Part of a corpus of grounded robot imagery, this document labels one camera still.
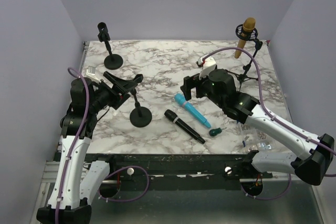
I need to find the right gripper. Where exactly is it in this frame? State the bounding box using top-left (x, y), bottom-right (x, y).
top-left (181, 71), bottom-right (225, 109)

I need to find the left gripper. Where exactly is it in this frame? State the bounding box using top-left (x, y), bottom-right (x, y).
top-left (90, 71), bottom-right (138, 113)

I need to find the blue microphone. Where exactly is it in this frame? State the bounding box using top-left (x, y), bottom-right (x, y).
top-left (174, 93), bottom-right (211, 129)

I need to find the black round-base stand with clip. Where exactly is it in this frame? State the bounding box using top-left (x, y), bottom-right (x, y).
top-left (130, 93), bottom-right (152, 128)

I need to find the black microphone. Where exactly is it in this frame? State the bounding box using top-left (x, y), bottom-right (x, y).
top-left (164, 109), bottom-right (205, 144)

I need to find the black tripod mic stand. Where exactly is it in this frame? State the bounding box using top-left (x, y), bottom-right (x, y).
top-left (227, 23), bottom-right (263, 91)

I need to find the gold microphone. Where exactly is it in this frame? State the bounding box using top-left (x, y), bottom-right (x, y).
top-left (235, 17), bottom-right (256, 49)

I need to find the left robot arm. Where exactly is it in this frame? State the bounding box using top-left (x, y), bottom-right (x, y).
top-left (36, 67), bottom-right (143, 223)

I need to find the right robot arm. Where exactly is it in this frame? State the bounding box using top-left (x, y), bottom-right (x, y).
top-left (181, 69), bottom-right (334, 186)

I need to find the clear plastic screw box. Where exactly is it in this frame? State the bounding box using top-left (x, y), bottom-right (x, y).
top-left (237, 123), bottom-right (276, 152)

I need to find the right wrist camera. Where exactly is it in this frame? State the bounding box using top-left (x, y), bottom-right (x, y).
top-left (196, 56), bottom-right (217, 80)

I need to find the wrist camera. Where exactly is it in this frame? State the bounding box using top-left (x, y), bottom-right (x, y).
top-left (85, 66), bottom-right (101, 83)
top-left (196, 56), bottom-right (217, 80)

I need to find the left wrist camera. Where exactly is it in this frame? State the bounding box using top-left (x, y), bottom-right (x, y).
top-left (85, 66), bottom-right (101, 83)

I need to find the green handled screwdriver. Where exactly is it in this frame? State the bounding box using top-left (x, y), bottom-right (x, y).
top-left (208, 127), bottom-right (226, 137)

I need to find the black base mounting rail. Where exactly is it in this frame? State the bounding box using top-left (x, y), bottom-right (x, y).
top-left (85, 152), bottom-right (272, 191)

